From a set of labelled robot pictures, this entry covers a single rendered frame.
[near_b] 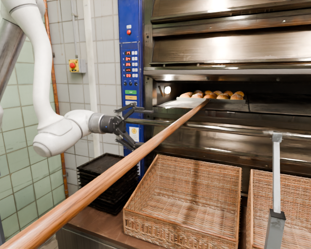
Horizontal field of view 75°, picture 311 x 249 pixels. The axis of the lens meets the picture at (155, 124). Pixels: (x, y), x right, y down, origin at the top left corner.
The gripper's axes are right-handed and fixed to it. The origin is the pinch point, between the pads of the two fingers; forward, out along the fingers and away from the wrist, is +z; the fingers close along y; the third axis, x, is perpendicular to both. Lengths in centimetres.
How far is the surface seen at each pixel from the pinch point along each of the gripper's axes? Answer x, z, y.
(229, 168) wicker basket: -53, 29, 34
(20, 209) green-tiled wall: -14, -113, 79
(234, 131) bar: -19.4, 30.7, 2.2
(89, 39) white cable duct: -55, -72, -45
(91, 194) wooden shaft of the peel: 45.6, 9.8, -0.7
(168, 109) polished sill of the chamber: -57, -12, 2
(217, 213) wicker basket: -42, 26, 59
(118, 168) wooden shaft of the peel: 36.3, 9.3, -1.4
